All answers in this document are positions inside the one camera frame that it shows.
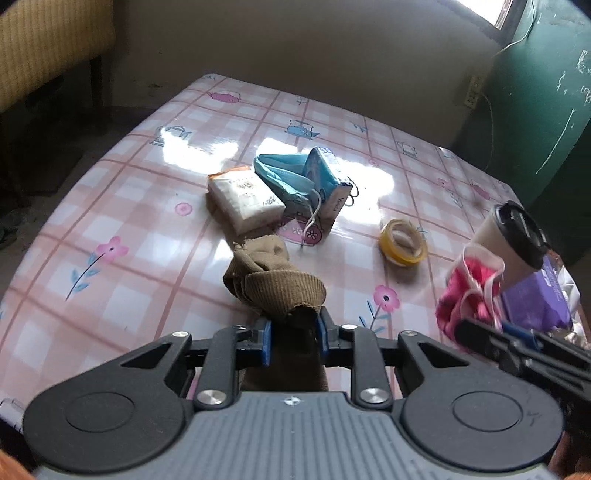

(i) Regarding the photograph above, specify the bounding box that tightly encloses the purple tissue pack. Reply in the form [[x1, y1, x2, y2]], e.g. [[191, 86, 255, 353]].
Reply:
[[501, 256, 575, 330]]

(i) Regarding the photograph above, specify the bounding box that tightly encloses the white cable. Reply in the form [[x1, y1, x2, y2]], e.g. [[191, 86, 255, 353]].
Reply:
[[480, 92, 496, 171]]

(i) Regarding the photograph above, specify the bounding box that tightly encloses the blue tissue packet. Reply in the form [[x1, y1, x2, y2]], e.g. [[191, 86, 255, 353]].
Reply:
[[302, 147, 354, 217]]

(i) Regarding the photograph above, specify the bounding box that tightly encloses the window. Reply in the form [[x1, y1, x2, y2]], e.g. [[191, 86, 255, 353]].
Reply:
[[450, 0, 527, 31]]

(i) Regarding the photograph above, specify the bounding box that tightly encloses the woven wicker bench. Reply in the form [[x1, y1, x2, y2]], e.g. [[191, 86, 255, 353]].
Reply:
[[0, 0, 115, 114]]

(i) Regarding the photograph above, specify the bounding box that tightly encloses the pink face mask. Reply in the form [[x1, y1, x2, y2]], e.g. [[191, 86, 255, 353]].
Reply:
[[436, 244, 506, 349]]

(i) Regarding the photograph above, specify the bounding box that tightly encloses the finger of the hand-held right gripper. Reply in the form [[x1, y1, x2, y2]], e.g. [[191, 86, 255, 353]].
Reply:
[[455, 318, 536, 365], [502, 322, 543, 348]]

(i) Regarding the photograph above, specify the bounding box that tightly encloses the white tissue pack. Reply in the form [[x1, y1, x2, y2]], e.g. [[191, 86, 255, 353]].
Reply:
[[207, 166, 286, 234]]

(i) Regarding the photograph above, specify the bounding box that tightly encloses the white plastic bag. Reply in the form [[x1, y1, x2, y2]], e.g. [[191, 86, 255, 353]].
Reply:
[[556, 265, 591, 333]]

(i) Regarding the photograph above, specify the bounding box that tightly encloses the brown sock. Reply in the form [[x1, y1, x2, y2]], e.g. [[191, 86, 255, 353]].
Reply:
[[222, 235, 329, 393]]

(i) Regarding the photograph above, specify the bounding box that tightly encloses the pink checked tablecloth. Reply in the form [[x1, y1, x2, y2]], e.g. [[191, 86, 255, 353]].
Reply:
[[0, 73, 573, 416]]

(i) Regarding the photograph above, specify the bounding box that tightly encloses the wall socket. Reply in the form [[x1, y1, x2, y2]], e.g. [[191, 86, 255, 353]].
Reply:
[[464, 74, 483, 110]]

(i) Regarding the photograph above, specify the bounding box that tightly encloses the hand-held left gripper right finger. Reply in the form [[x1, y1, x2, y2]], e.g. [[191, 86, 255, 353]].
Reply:
[[315, 307, 467, 409]]

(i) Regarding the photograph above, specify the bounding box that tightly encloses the green cabinet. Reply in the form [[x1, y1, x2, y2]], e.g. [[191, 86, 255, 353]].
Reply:
[[455, 0, 591, 266]]

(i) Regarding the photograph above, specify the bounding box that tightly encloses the yellow tape roll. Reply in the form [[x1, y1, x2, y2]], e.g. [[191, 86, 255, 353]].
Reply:
[[379, 218, 428, 267]]

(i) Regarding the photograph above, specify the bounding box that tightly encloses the beige cup with black lid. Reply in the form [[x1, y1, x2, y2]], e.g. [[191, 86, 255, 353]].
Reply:
[[470, 200, 550, 289]]

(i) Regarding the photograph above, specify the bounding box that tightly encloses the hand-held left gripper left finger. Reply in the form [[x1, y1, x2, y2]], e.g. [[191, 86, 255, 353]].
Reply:
[[121, 318, 273, 411]]

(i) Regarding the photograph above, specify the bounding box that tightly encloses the blue face mask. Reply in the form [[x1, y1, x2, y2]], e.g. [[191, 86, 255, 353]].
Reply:
[[253, 152, 361, 249]]

